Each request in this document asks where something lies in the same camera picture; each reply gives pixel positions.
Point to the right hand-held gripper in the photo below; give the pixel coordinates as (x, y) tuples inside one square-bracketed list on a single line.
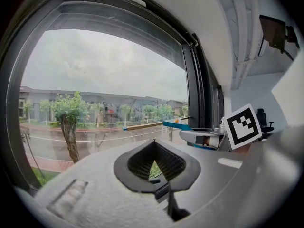
[(242, 127)]

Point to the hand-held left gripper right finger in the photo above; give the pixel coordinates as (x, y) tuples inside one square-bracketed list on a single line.
[(213, 174)]

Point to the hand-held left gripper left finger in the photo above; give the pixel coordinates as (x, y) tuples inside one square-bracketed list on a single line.
[(99, 193)]

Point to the blue squeegee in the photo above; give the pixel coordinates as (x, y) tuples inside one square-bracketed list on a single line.
[(178, 125)]

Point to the glass pane of hinged window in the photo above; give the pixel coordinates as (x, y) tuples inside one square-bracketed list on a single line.
[(107, 68)]

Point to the person's right forearm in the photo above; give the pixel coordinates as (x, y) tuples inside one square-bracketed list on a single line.
[(243, 148)]

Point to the black office chair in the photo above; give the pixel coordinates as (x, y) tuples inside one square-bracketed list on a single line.
[(261, 116)]

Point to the white ceiling conduit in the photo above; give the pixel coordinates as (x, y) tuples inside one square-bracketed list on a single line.
[(240, 70)]

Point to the black floodlight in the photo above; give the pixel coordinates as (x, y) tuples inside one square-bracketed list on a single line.
[(273, 30)]

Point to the white screen pull tab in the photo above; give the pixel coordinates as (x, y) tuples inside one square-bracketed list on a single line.
[(137, 0)]

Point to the black window frame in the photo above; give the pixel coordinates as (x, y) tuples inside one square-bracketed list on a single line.
[(197, 91)]

